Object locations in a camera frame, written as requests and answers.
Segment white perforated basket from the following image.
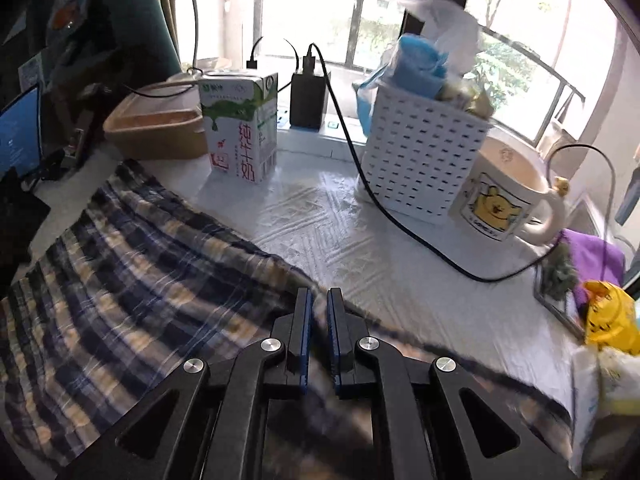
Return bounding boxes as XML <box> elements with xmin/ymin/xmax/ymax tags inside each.
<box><xmin>360</xmin><ymin>82</ymin><xmax>493</xmax><ymax>226</ymax></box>

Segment small glass tray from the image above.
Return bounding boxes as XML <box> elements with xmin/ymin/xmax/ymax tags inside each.
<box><xmin>532</xmin><ymin>260</ymin><xmax>588</xmax><ymax>338</ymax></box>

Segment white power strip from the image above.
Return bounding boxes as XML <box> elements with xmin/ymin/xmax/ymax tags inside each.
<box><xmin>276</xmin><ymin>105</ymin><xmax>373</xmax><ymax>161</ymax></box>

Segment balcony railing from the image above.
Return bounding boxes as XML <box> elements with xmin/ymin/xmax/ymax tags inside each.
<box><xmin>252</xmin><ymin>0</ymin><xmax>586</xmax><ymax>141</ymax></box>

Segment thin black cable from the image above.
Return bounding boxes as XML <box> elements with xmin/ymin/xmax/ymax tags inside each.
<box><xmin>246</xmin><ymin>35</ymin><xmax>303</xmax><ymax>72</ymax></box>

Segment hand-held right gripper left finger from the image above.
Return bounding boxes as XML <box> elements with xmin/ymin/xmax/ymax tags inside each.
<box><xmin>55</xmin><ymin>287</ymin><xmax>316</xmax><ymax>480</ymax></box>

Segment beige lunch box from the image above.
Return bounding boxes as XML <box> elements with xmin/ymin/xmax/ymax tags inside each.
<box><xmin>102</xmin><ymin>80</ymin><xmax>208</xmax><ymax>161</ymax></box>

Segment blue pouch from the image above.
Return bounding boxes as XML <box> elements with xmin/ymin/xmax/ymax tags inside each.
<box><xmin>352</xmin><ymin>34</ymin><xmax>451</xmax><ymax>136</ymax></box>

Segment green white milk carton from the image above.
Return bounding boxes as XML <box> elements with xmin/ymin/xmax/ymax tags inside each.
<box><xmin>200</xmin><ymin>72</ymin><xmax>279</xmax><ymax>184</ymax></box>

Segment cream mug with bear print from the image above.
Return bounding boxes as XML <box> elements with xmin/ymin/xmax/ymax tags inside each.
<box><xmin>450</xmin><ymin>132</ymin><xmax>571</xmax><ymax>247</ymax></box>

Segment blue curtain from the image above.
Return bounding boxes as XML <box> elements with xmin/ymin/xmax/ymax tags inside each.
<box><xmin>100</xmin><ymin>0</ymin><xmax>183</xmax><ymax>86</ymax></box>

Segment black charger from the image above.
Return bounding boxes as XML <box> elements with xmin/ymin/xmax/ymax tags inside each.
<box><xmin>290</xmin><ymin>71</ymin><xmax>328</xmax><ymax>131</ymax></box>

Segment black charging cable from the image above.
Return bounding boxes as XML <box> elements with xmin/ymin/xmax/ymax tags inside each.
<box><xmin>305</xmin><ymin>42</ymin><xmax>617</xmax><ymax>283</ymax></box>

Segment purple cloth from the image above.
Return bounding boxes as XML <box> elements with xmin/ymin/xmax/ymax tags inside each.
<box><xmin>560</xmin><ymin>227</ymin><xmax>628</xmax><ymax>311</ymax></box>

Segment small green figurine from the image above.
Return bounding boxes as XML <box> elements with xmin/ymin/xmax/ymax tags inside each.
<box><xmin>541</xmin><ymin>245</ymin><xmax>580</xmax><ymax>303</ymax></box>

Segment tablet with lit screen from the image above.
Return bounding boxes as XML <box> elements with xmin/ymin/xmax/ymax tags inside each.
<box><xmin>0</xmin><ymin>82</ymin><xmax>45</xmax><ymax>181</ymax></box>

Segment white plastic bag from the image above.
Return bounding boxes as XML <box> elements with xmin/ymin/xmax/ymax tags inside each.
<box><xmin>397</xmin><ymin>0</ymin><xmax>483</xmax><ymax>78</ymax></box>

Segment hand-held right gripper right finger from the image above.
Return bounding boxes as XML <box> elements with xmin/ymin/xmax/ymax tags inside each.
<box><xmin>326</xmin><ymin>287</ymin><xmax>576</xmax><ymax>480</ymax></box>

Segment small yellow packet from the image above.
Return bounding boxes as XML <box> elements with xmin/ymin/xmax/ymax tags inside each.
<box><xmin>437</xmin><ymin>75</ymin><xmax>496</xmax><ymax>121</ymax></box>

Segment white printed box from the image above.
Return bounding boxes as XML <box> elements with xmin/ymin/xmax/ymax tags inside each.
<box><xmin>20</xmin><ymin>57</ymin><xmax>44</xmax><ymax>91</ymax></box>

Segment plaid pants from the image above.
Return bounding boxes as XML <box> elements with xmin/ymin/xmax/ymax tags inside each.
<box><xmin>0</xmin><ymin>160</ymin><xmax>576</xmax><ymax>480</ymax></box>

